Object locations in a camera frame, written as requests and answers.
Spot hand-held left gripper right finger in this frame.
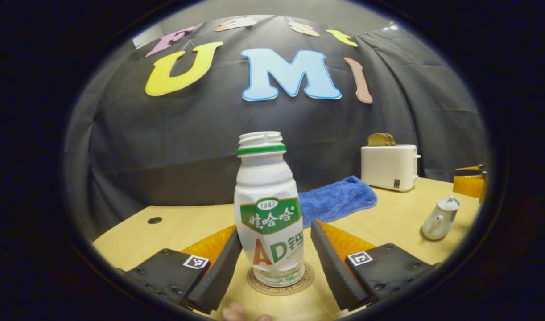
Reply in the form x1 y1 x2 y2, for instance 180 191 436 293
310 220 440 311

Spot white teacup lid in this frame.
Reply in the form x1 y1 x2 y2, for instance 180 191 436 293
438 195 460 213

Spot blue towel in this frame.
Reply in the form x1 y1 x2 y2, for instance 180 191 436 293
298 175 378 228

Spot white blue-flower teacup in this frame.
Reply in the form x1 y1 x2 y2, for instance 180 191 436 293
422 205 459 241

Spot white green-label water bottle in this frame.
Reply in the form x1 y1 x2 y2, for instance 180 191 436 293
234 131 306 287

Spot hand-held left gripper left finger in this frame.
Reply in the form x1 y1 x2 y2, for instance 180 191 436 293
116 225 243 315

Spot white toaster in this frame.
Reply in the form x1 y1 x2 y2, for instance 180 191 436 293
361 144 421 192

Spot round brown coaster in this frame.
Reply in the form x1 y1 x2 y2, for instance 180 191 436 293
247 262 314 296

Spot brown toast slices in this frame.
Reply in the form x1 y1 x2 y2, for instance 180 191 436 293
367 133 396 147

